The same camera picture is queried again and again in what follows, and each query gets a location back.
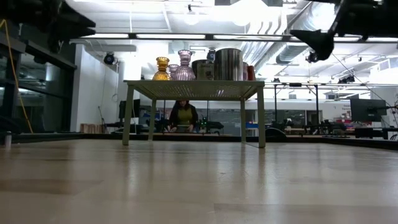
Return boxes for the amber glass candle holder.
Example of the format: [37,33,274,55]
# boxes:
[151,56,171,81]

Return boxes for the black aluminium table frame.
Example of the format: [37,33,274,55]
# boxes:
[0,132,398,151]

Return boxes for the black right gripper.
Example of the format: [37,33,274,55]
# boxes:
[290,0,398,60]

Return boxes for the floral label candle tin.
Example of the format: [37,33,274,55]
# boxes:
[213,47,244,82]

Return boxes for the white label candle tin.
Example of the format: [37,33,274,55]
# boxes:
[191,59,215,81]

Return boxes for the black track spotlights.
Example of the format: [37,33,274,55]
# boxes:
[338,75,356,85]

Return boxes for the overhead light bar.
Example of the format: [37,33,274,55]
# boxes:
[70,32,398,44]

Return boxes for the green perforated metal shelf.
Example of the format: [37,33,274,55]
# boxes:
[122,79,269,149]

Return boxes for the black monitor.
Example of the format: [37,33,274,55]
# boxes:
[350,98,387,123]
[118,98,141,119]

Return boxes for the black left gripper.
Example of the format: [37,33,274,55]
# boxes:
[0,0,96,43]

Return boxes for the round pendant lamp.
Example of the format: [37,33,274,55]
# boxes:
[182,4,201,26]

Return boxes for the yellow cable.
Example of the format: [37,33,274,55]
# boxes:
[0,19,34,134]

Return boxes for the person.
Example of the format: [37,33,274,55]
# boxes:
[167,100,199,133]

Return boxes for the black metal rig frame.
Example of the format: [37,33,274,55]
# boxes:
[272,82,320,127]

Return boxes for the wooden crate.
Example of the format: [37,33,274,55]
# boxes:
[80,123,106,134]

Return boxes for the black ceiling spotlight cluster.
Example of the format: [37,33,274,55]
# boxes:
[305,46,333,64]

